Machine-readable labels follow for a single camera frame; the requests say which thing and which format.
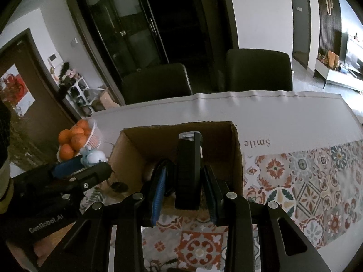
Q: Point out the small blue figurine toy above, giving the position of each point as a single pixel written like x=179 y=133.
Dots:
x=93 y=155

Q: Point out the brown wooden door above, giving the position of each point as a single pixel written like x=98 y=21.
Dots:
x=42 y=90

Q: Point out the orange box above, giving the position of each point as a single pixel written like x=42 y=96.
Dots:
x=333 y=59

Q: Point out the pile of oranges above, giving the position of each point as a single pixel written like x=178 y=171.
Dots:
x=76 y=140

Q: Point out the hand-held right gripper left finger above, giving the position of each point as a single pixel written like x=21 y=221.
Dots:
x=158 y=198

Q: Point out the television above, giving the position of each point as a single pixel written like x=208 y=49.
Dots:
x=354 y=53

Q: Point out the grey interior door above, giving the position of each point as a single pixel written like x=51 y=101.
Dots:
x=299 y=19

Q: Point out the dark glass cabinet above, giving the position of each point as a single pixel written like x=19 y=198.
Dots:
x=127 y=19

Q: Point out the dark dining chair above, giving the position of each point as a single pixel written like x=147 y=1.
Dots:
x=258 y=70
x=156 y=85

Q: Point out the patterned table cloth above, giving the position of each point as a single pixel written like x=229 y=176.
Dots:
x=283 y=175

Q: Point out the gold wall ornament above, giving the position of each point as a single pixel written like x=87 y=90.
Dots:
x=329 y=1

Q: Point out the white fruit basket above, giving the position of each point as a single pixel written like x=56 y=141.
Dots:
x=95 y=136

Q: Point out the white tv console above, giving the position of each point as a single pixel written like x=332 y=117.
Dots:
x=337 y=76

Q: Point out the floral fabric tissue pouch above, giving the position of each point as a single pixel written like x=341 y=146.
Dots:
x=95 y=197

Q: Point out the brown cardboard box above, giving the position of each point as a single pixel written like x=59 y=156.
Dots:
x=133 y=153

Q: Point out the cardboard box on floor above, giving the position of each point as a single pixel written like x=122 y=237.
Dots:
x=109 y=99

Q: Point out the dark slatted wall panel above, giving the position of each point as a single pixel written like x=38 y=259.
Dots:
x=337 y=28

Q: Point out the black rectangular device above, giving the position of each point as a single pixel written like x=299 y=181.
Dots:
x=187 y=175

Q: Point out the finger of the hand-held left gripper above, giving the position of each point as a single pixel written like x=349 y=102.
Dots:
x=68 y=166
x=90 y=175

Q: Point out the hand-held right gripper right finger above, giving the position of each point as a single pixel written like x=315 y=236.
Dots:
x=214 y=201

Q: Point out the white wall intercom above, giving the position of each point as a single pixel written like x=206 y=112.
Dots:
x=53 y=59

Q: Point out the white cube shelf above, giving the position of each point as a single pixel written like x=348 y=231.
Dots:
x=79 y=96

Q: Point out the red wall poster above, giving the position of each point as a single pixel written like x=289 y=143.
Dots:
x=19 y=90

